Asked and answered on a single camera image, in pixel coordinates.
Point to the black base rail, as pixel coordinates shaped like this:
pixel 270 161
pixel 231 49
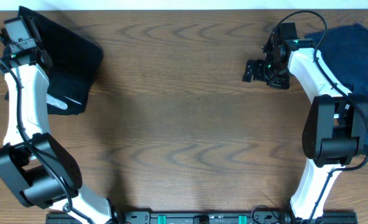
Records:
pixel 260 216

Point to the dark navy clothes pile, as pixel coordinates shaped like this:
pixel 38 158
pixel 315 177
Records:
pixel 345 52

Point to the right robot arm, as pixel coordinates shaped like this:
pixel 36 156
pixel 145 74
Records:
pixel 335 129

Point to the black shorts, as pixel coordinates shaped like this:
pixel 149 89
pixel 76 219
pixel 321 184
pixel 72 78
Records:
pixel 75 61

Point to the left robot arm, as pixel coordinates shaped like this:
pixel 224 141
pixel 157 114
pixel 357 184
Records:
pixel 34 166

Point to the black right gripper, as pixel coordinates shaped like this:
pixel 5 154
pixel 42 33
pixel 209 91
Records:
pixel 255 70

